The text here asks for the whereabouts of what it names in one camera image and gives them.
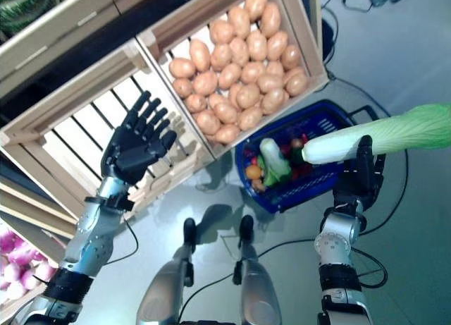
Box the wooden potato crate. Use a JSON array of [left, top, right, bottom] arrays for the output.
[[135, 0, 331, 159]]

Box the napa cabbage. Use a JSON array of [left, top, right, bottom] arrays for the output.
[[259, 137, 292, 187], [302, 104, 451, 165]]

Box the blue plastic shopping basket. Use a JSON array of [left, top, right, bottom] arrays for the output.
[[234, 99, 374, 214]]

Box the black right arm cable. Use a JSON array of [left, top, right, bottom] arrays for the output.
[[352, 247, 388, 288]]

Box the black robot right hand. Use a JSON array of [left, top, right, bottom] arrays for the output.
[[333, 134, 387, 213]]

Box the wooden display rack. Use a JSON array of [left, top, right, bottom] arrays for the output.
[[0, 0, 323, 240]]

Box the small green bell pepper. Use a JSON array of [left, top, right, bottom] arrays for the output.
[[288, 147, 304, 166]]

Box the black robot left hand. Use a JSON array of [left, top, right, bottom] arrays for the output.
[[100, 91, 178, 187]]

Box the green striped pumpkin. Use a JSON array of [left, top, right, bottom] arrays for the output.
[[0, 0, 77, 35]]

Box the wooden cabbage crate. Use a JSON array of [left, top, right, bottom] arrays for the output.
[[0, 39, 218, 220]]

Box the thick black floor cable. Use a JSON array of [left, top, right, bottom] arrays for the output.
[[322, 7, 410, 233]]

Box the wooden turnip crate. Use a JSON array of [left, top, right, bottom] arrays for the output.
[[0, 219, 68, 325]]

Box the thin black floor cable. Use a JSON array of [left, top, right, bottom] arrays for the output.
[[178, 238, 319, 312]]

